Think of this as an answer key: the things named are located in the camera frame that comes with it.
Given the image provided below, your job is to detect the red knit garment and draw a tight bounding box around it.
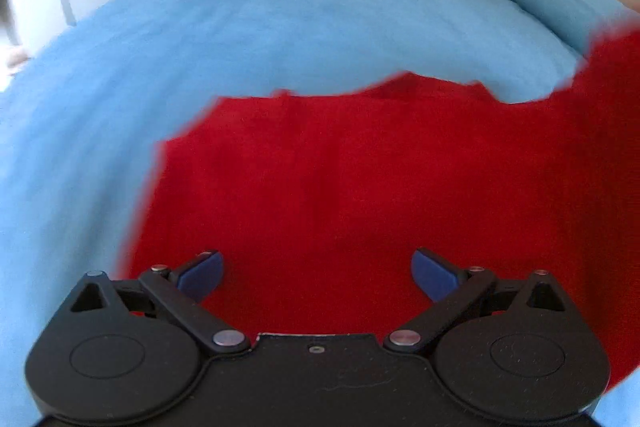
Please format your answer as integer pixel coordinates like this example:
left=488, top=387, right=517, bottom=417
left=120, top=18, right=639, bottom=381

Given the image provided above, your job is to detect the blue bed sheet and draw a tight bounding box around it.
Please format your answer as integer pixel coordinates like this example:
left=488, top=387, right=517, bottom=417
left=1, top=0, right=580, bottom=426

